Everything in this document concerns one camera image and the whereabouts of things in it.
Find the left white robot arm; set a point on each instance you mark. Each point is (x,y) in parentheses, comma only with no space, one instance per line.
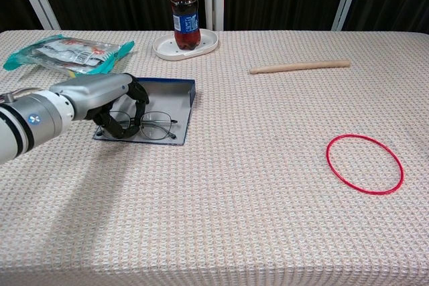
(30,122)

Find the wooden stick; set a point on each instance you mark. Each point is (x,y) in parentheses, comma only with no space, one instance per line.
(301,66)

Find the cola bottle with blue cap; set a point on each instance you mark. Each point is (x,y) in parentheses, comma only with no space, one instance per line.
(186,24)

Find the black-rimmed eyeglasses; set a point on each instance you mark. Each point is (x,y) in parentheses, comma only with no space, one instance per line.
(152,127)

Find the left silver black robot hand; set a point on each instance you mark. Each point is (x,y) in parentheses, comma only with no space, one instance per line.
(90,93)

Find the white oval tray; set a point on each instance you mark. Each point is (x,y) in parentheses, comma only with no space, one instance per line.
(164,48)

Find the beige woven tablecloth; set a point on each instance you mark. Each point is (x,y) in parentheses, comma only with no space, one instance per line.
(234,199)

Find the blue glasses case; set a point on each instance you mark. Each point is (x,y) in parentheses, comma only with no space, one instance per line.
(167,95)

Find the teal snack bag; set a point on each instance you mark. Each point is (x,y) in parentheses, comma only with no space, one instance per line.
(67,51)

